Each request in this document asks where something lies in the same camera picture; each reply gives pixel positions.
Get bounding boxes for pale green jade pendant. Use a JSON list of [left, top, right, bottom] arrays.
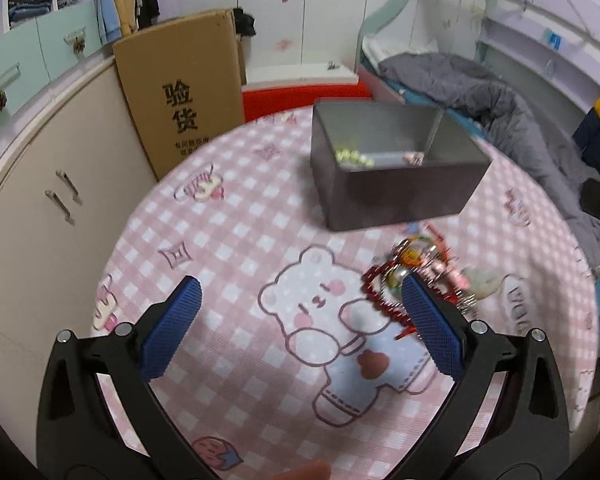
[[462, 267, 502, 302]]

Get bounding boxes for bed with teal sheet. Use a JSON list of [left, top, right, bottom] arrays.
[[355, 10, 600, 331]]

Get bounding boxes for grey metal box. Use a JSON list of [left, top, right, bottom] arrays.
[[310, 100, 493, 232]]

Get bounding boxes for brown cardboard box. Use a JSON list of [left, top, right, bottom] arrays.
[[112, 8, 246, 181]]

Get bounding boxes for pink checkered bear tablecloth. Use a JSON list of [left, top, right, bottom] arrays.
[[92, 110, 600, 480]]

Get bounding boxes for beige cabinet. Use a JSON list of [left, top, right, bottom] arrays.
[[0, 55, 161, 461]]

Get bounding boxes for white wall shelf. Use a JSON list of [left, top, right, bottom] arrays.
[[480, 0, 600, 116]]

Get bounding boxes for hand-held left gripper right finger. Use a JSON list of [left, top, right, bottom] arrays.
[[390, 271, 570, 480]]

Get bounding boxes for light blue hanging garment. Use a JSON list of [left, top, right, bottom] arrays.
[[94, 0, 123, 46]]

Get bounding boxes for person's left hand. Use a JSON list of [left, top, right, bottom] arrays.
[[270, 461, 332, 480]]

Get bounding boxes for grey blanket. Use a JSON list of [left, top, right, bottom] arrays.
[[377, 52, 600, 273]]

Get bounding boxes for colourful jewelry pile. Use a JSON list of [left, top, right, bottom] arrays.
[[390, 222, 483, 317]]

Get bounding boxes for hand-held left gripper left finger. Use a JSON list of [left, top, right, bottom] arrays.
[[36, 276, 216, 480]]

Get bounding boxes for folded blue jeans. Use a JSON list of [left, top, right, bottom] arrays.
[[7, 0, 55, 26]]

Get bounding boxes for red and white storage box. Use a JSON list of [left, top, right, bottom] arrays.
[[241, 62, 371, 123]]

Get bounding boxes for green bead bracelet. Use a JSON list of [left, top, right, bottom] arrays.
[[332, 146, 376, 167]]

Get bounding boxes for teal drawer unit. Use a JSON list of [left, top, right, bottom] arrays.
[[0, 0, 106, 146]]

